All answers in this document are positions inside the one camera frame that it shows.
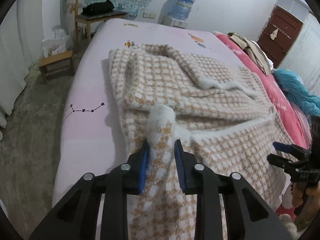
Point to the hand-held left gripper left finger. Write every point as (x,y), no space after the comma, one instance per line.
(143,165)

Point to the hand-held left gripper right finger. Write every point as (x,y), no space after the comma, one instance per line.
(179,165)

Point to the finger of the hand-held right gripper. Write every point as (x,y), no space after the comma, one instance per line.
(277,160)
(278,145)

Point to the beige houndstooth coat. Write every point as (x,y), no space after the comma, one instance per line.
(200,100)

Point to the pile of beige clothes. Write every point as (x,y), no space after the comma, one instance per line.
(255,52)

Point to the person's right hand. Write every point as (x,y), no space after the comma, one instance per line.
(297,195)

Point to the red and white plush toy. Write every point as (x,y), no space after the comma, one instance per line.
(287,202)

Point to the red floral blanket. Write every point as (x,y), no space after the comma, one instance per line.
(282,105)

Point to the beige plush toy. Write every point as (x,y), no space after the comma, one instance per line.
(288,223)

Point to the teal jacket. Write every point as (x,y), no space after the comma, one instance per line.
(295,87)

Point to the light pink bed sheet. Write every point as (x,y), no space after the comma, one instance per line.
(87,130)

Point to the brown wooden door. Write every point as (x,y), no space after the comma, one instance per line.
(287,47)

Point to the white panelled door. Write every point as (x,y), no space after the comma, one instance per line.
(307,50)

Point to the beige cloth on hook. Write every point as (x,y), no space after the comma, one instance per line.
(274,34)

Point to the small wooden stool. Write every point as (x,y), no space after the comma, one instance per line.
(56,57)

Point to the white water dispenser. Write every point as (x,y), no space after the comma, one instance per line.
(172,21)

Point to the white plastic bag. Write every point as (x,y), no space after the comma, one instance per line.
(58,43)

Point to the wooden chair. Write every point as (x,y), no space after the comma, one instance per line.
(100,18)

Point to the blue water bottle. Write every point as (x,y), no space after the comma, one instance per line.
(183,5)

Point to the white curtain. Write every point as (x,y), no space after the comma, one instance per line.
(12,67)

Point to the black bag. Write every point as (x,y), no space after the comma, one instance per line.
(97,8)

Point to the door hook rail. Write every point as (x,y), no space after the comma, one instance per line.
(285,33)

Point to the white wall socket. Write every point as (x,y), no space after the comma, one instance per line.
(149,15)

